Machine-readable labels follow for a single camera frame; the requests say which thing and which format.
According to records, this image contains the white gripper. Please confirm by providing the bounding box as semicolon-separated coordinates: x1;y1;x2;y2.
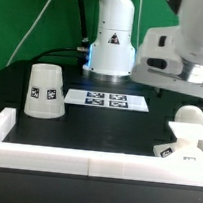
131;26;203;98

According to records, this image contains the white lamp bulb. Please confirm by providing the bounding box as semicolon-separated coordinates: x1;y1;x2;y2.
174;105;203;125

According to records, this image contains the white lamp base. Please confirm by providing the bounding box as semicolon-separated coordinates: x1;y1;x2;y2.
153;121;203;161

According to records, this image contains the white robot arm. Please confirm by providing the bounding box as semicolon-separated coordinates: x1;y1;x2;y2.
77;0;203;98

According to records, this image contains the white lamp shade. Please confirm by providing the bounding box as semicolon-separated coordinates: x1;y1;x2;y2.
24;63;65;119

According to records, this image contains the white marker plate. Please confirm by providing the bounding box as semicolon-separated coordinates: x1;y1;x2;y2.
64;89;149;112

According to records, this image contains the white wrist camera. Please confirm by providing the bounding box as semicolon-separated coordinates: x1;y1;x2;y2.
140;56;182;75

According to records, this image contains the black cable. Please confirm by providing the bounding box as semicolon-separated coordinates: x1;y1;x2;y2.
32;0;95;69

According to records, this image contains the white U-shaped fence frame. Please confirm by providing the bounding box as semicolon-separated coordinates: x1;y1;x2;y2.
0;108;203;187

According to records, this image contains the white cable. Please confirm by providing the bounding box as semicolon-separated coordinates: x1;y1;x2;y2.
5;0;62;73

